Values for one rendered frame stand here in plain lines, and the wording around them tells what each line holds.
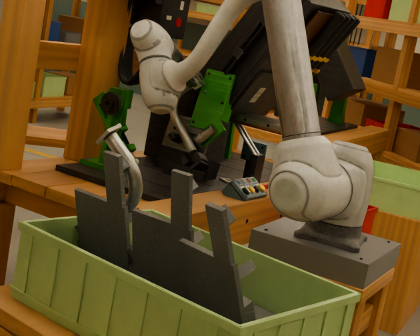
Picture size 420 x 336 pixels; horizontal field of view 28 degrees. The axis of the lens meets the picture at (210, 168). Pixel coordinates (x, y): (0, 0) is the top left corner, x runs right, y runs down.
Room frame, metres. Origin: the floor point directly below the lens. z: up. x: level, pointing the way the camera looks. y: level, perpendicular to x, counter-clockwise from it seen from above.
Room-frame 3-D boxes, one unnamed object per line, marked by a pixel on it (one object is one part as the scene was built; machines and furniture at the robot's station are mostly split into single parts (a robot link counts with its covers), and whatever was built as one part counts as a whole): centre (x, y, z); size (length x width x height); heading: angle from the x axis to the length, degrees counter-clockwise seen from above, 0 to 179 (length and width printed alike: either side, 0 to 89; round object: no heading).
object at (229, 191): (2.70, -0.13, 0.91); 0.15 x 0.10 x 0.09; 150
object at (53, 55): (3.20, 0.36, 1.23); 1.30 x 0.05 x 0.09; 150
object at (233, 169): (3.02, 0.04, 0.89); 1.10 x 0.42 x 0.02; 150
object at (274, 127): (3.04, -0.09, 1.11); 0.39 x 0.16 x 0.03; 60
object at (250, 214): (2.88, -0.21, 0.82); 1.50 x 0.14 x 0.15; 150
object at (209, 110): (2.92, 0.02, 1.17); 0.13 x 0.12 x 0.20; 150
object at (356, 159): (2.26, -0.36, 1.08); 0.18 x 0.16 x 0.22; 147
